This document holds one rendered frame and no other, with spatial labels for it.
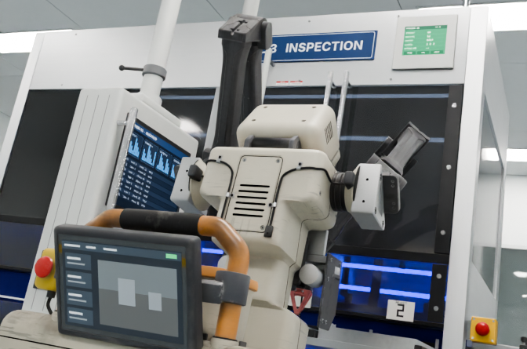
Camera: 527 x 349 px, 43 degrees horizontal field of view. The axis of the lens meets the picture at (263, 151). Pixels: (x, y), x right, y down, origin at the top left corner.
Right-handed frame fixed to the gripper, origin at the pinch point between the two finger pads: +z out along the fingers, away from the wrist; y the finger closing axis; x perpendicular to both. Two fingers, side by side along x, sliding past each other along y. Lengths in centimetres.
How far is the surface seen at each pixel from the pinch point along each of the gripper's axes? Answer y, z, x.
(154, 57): 0, -80, 66
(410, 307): 11.7, -9.1, -33.5
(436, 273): 9.3, -20.4, -40.1
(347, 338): -21.7, 7.4, -16.4
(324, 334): -20.0, 7.3, -10.1
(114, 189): -20, -24, 58
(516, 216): 447, -185, -150
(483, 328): 3, -5, -54
